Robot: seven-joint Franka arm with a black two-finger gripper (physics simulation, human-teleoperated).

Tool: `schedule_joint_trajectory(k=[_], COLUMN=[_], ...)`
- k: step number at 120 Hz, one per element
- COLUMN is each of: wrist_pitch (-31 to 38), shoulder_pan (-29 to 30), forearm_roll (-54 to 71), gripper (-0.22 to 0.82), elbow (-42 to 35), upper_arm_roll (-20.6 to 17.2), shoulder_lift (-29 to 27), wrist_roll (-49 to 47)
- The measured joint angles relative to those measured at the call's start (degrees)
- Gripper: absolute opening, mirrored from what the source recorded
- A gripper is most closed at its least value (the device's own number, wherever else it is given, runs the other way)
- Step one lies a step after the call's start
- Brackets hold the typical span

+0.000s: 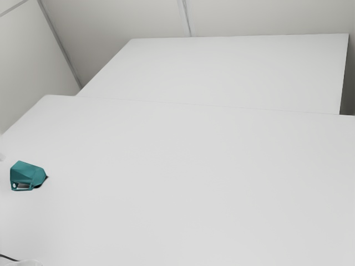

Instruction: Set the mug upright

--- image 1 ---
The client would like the teal faceted mug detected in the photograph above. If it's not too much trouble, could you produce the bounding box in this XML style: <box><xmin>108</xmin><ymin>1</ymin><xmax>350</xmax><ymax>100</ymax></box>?
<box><xmin>9</xmin><ymin>160</ymin><xmax>47</xmax><ymax>191</ymax></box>

